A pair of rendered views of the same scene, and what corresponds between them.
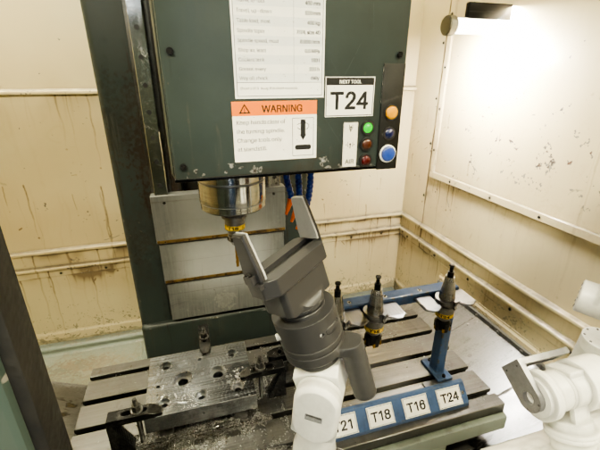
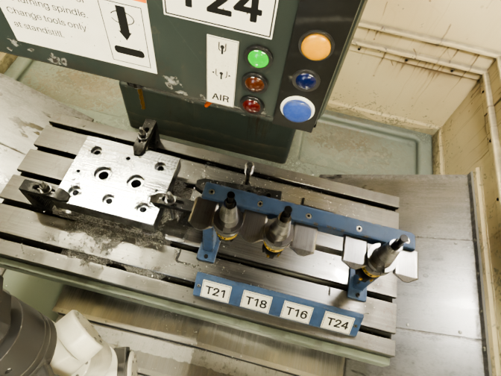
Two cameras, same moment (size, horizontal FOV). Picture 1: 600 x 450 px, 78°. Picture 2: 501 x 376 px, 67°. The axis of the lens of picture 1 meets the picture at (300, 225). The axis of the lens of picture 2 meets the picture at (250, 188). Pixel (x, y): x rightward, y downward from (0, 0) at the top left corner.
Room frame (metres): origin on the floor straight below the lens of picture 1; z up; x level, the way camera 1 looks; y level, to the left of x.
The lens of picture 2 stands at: (0.48, -0.24, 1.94)
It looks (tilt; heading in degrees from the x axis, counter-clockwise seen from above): 59 degrees down; 20
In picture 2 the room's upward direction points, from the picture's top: 11 degrees clockwise
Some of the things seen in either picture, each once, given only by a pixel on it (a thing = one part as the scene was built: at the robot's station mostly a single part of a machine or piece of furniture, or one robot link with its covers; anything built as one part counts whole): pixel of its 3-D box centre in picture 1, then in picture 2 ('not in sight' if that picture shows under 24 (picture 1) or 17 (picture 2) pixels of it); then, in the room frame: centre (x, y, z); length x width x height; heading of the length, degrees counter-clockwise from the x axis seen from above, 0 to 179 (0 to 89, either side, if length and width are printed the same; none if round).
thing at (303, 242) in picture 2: (393, 311); (303, 240); (0.84, -0.25, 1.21); 0.07 x 0.05 x 0.01; 16
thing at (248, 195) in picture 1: (231, 182); not in sight; (0.87, 0.16, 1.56); 0.16 x 0.16 x 0.12
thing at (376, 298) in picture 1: (376, 299); (282, 224); (0.83, -0.20, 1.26); 0.04 x 0.04 x 0.07
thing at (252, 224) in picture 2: (355, 318); (253, 227); (0.81, -0.15, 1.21); 0.07 x 0.05 x 0.01; 16
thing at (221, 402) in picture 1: (201, 381); (120, 181); (0.84, 0.29, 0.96); 0.29 x 0.23 x 0.05; 106
